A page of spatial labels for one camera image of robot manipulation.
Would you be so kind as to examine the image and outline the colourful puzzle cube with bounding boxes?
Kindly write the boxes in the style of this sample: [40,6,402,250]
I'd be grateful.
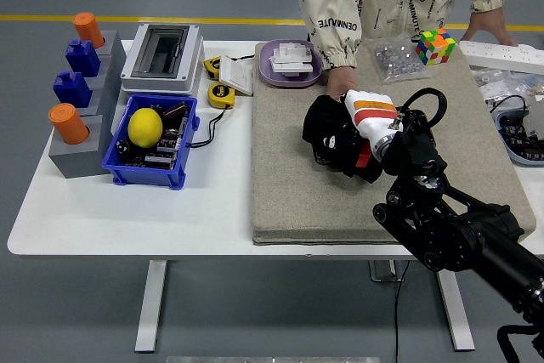
[415,27,457,66]

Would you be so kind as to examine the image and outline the orange cylinder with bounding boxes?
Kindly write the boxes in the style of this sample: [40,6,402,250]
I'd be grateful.
[71,12,106,49]
[48,103,90,145]

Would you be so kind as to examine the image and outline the blue plastic bin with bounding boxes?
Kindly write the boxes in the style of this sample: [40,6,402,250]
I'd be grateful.
[101,93,201,190]

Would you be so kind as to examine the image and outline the stack of white switch parts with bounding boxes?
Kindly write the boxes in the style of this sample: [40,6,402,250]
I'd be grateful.
[269,39,315,79]

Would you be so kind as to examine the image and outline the grey stepped block holder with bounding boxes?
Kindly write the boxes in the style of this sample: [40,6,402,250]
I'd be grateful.
[48,30,128,180]

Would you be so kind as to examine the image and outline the brown cylindrical capacitor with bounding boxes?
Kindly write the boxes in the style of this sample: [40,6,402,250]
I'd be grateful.
[164,101,190,121]

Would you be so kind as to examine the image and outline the yellow tape measure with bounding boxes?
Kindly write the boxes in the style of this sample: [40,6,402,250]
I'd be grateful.
[203,55,223,82]
[207,81,236,109]

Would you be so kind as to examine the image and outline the metal bracket under table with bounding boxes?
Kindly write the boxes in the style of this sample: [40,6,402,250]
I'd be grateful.
[367,259,405,283]

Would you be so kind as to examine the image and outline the clear bag of metal nuts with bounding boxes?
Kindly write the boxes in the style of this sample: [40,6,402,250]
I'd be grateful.
[366,34,432,85]

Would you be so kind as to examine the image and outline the grey electrical distribution box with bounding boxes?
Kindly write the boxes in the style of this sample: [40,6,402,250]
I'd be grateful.
[119,23,205,96]

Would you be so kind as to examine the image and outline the black rag with red label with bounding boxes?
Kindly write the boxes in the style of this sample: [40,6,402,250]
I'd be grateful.
[301,94,386,184]

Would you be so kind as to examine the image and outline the blue tray of electronic parts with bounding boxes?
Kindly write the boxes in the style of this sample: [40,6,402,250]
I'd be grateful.
[496,108,544,167]

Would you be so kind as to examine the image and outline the black floor cable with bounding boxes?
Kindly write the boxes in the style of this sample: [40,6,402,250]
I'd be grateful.
[393,260,412,363]

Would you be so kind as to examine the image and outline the clear bags of small parts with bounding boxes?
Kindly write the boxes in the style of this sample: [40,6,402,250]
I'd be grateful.
[469,65,544,110]

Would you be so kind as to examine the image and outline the pile of dark circuit boards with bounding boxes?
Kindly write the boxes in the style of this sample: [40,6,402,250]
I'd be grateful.
[122,103,190,169]

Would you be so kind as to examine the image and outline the person's left hand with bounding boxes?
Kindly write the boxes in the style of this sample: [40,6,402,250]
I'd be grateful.
[461,10,519,47]

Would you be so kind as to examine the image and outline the grey-brown mat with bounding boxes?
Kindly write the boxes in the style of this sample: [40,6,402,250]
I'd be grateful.
[251,42,536,247]

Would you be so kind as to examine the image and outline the white power strip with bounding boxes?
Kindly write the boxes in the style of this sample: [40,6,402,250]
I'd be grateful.
[458,39,544,76]

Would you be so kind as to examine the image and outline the black thin cord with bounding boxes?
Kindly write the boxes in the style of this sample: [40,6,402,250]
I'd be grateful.
[190,105,230,150]

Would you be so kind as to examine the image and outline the white table leg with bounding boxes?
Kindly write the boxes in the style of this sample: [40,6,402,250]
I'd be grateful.
[134,259,167,354]
[435,269,476,352]

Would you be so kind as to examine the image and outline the person's right hand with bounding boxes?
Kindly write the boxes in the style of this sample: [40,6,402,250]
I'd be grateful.
[326,65,359,103]

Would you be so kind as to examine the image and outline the blue notched block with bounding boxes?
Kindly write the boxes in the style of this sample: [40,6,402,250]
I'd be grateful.
[65,38,102,77]
[52,70,93,109]

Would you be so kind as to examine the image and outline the white wall switch panel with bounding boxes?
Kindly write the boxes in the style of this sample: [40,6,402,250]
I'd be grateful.
[219,56,256,97]

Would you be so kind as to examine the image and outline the yellow lemon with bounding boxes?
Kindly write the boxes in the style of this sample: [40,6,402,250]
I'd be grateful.
[127,107,164,150]

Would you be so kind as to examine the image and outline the purple plate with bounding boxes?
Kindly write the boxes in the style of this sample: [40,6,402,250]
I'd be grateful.
[258,38,324,88]

